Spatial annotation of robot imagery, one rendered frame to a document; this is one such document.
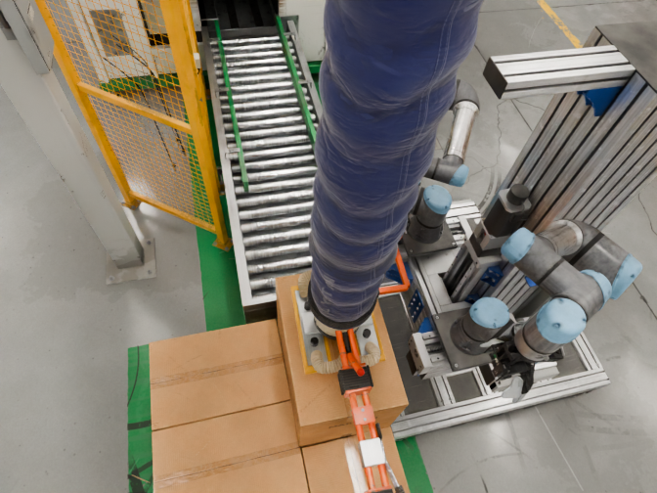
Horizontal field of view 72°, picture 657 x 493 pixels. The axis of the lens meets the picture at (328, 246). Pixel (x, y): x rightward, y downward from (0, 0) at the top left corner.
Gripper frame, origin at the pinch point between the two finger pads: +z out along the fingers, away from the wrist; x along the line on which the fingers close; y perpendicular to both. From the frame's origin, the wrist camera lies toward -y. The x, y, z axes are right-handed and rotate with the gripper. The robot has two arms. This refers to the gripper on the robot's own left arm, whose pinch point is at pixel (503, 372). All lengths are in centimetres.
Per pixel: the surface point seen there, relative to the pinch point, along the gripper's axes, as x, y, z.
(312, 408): -15, 43, 58
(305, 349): -32, 42, 45
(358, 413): -4.6, 32.2, 32.7
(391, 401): -11, 15, 58
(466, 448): 4, -42, 152
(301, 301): -50, 40, 44
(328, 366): -22, 37, 38
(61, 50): -198, 128, 32
